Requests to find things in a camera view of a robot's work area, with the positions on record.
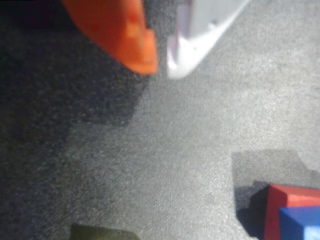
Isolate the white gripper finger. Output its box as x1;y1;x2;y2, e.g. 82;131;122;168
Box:
166;0;251;80

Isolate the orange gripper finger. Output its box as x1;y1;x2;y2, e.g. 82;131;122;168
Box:
61;0;159;75

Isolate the blue wooden cube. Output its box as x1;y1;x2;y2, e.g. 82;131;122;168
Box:
278;206;320;240

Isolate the red wooden cube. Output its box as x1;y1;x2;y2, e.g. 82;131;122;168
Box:
262;184;320;240

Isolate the yellow wooden cube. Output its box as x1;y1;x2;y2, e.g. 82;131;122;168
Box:
70;224;141;240

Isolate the dark grey table mat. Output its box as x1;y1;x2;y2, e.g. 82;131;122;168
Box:
0;0;320;240

